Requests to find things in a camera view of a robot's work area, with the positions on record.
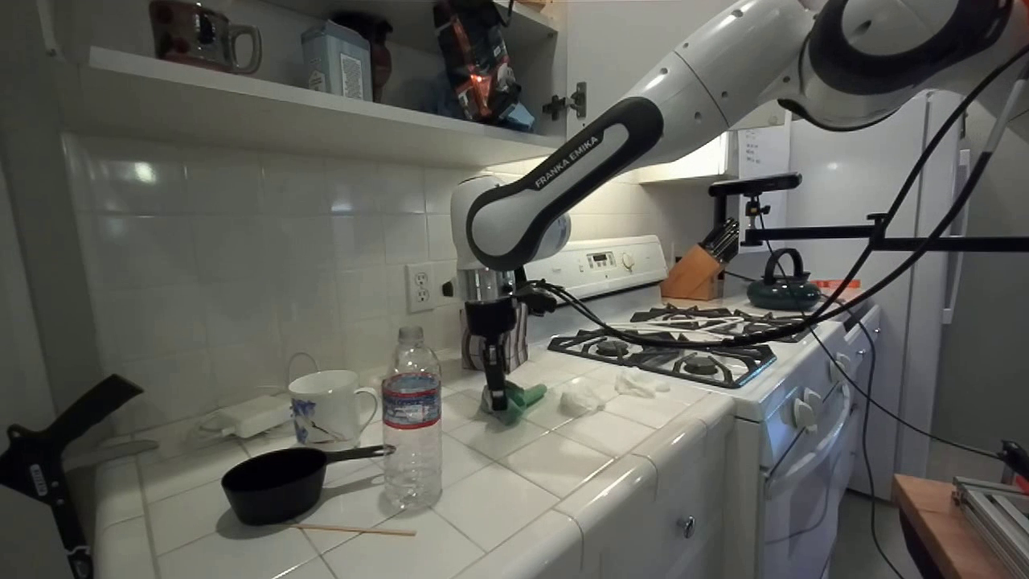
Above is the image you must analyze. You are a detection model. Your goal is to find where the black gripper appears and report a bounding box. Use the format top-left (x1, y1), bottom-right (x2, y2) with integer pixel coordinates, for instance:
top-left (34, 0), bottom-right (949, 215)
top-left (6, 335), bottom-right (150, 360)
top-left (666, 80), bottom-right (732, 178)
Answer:
top-left (467, 303), bottom-right (530, 413)

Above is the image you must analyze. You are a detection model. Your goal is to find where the green towel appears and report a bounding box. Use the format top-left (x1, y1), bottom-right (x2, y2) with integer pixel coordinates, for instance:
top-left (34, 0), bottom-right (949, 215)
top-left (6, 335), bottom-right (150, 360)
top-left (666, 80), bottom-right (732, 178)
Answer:
top-left (480, 377), bottom-right (549, 418)

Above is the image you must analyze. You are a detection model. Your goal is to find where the white mug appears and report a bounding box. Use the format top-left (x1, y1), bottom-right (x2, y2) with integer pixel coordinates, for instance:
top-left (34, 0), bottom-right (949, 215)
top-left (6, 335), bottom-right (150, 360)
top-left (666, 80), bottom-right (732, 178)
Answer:
top-left (286, 367), bottom-right (387, 449)

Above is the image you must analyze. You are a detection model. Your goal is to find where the brown ceramic mug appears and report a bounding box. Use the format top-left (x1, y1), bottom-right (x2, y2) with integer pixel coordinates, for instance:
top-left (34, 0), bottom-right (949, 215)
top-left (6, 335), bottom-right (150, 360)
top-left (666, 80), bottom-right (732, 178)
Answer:
top-left (148, 0), bottom-right (267, 76)

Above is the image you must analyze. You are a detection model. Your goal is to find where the clear plastic water bottle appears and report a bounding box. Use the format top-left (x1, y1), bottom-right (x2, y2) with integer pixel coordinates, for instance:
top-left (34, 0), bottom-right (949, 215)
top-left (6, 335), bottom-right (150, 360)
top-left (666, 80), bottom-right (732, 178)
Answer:
top-left (381, 322), bottom-right (447, 519)

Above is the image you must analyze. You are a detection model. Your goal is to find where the white counter base cabinet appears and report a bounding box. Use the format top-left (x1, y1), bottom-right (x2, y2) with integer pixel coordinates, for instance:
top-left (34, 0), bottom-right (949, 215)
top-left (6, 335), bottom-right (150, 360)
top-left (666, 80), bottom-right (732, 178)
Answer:
top-left (572, 422), bottom-right (747, 579)

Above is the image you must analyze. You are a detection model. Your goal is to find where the wooden knife block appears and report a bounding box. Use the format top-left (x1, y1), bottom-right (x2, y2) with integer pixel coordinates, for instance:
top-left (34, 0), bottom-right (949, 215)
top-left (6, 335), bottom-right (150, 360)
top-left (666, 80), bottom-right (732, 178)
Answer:
top-left (659, 215), bottom-right (744, 305)

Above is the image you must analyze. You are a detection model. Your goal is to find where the small black pan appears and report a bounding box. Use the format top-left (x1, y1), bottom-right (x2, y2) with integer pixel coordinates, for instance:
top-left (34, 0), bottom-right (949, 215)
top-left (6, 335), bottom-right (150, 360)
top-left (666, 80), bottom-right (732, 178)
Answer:
top-left (219, 439), bottom-right (398, 527)

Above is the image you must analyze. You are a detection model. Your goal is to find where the metal cabinet hinge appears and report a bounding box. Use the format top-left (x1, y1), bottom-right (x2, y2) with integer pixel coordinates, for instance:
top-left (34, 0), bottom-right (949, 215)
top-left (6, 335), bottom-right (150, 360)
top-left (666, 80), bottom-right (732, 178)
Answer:
top-left (541, 80), bottom-right (592, 124)

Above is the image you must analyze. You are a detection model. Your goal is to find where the white gas stove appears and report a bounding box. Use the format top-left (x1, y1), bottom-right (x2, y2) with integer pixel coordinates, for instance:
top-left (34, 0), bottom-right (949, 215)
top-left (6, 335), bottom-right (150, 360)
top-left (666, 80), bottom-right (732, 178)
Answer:
top-left (523, 231), bottom-right (889, 579)

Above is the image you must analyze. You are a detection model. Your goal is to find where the black kettle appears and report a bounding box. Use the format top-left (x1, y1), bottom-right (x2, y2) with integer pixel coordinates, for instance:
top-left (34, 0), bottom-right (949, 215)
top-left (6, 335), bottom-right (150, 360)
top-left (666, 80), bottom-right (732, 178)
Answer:
top-left (744, 245), bottom-right (827, 314)

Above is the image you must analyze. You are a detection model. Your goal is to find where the dark snack bag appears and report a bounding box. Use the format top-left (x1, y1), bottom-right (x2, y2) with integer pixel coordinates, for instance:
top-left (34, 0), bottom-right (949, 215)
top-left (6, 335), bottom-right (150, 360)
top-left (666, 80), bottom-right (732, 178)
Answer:
top-left (432, 0), bottom-right (541, 136)

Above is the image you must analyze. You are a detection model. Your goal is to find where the dark vase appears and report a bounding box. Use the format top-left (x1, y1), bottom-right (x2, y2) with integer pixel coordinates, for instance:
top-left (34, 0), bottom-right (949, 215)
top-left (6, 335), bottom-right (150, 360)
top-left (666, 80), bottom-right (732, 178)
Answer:
top-left (327, 6), bottom-right (398, 106)

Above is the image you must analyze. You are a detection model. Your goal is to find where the pale blue storage container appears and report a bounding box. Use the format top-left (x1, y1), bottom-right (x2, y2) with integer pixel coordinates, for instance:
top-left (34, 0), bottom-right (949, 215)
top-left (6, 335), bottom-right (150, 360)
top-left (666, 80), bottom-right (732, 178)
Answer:
top-left (299, 20), bottom-right (377, 103)

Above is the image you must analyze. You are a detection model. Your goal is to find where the orange item on stove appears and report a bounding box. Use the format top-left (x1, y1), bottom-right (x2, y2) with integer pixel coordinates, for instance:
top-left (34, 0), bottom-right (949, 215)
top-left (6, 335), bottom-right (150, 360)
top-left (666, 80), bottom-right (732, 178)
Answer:
top-left (815, 277), bottom-right (868, 305)

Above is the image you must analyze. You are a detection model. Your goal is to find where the white refrigerator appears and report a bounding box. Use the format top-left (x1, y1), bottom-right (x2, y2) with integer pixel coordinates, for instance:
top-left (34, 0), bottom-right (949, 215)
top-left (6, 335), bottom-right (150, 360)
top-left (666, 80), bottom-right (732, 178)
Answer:
top-left (736, 85), bottom-right (973, 501)

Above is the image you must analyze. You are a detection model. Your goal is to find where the wooden table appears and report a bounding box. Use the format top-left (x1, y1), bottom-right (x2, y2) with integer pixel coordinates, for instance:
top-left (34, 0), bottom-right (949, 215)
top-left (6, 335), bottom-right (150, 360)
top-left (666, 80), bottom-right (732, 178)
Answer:
top-left (892, 474), bottom-right (1029, 579)

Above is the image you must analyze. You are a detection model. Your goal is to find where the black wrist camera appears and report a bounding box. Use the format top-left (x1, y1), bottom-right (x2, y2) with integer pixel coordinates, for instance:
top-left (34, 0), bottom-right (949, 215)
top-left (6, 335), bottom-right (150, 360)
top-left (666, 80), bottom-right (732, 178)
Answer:
top-left (521, 279), bottom-right (563, 319)

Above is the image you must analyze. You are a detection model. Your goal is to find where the white wall outlet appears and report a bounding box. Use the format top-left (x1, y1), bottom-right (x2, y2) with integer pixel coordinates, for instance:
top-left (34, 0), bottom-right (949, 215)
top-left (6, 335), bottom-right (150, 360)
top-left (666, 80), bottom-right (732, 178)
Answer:
top-left (402, 261), bottom-right (441, 319)

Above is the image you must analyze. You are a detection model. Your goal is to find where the black camera cable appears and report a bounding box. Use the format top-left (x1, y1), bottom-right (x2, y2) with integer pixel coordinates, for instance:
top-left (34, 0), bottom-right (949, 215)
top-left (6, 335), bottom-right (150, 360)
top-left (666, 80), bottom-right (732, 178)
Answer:
top-left (530, 42), bottom-right (1029, 358)

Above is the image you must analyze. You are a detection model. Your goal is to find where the white wall shelf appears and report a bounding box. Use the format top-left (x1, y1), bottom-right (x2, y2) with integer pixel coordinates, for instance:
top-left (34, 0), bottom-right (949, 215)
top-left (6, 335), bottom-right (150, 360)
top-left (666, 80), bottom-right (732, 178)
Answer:
top-left (83, 45), bottom-right (565, 171)

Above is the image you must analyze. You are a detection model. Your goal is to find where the white wall cabinet door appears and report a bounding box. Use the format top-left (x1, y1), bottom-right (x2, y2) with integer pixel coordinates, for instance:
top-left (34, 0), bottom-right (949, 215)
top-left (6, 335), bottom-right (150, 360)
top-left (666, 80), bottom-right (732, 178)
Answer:
top-left (558, 0), bottom-right (759, 150)

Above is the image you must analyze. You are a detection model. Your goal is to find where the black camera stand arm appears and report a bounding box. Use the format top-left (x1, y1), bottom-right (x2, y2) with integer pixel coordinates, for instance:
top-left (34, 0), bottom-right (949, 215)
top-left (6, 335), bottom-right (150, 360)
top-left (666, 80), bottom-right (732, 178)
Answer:
top-left (705, 171), bottom-right (1029, 261)

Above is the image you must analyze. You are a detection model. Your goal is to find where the thin black cable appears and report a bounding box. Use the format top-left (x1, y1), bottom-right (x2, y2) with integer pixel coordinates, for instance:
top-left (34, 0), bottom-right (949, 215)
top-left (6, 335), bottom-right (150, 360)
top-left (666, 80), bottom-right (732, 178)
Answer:
top-left (806, 326), bottom-right (1018, 462)

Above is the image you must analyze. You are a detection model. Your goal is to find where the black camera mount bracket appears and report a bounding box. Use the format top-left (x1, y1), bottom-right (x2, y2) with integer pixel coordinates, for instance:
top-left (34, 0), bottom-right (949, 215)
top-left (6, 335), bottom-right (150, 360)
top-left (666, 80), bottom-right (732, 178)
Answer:
top-left (0, 372), bottom-right (148, 579)

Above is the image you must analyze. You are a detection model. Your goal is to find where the metal frame on table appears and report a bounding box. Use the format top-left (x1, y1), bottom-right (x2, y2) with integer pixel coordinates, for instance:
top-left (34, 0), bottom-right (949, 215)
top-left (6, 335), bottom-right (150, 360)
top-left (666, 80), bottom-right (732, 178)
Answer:
top-left (949, 474), bottom-right (1029, 561)

